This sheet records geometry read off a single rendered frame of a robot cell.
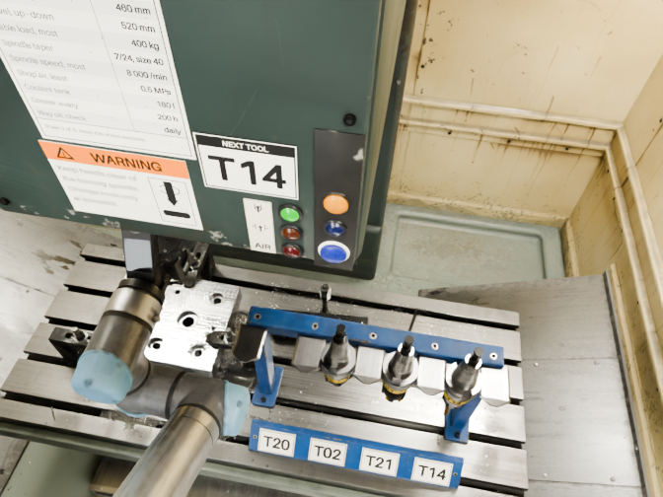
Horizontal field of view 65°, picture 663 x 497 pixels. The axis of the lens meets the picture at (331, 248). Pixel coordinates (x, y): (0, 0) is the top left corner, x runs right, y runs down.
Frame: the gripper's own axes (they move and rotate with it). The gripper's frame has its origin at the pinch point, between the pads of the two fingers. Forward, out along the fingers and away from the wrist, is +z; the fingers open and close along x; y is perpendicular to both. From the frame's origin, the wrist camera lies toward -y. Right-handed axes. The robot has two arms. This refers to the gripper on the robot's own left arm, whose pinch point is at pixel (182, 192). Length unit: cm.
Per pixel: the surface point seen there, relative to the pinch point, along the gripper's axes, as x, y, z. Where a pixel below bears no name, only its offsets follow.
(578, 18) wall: 76, 5, 81
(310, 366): 25.9, 19.6, -18.6
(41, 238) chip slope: -73, 70, 30
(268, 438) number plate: 18, 47, -25
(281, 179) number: 24.1, -29.4, -20.8
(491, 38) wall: 56, 13, 81
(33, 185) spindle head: -5.1, -22.6, -20.9
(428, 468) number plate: 52, 47, -25
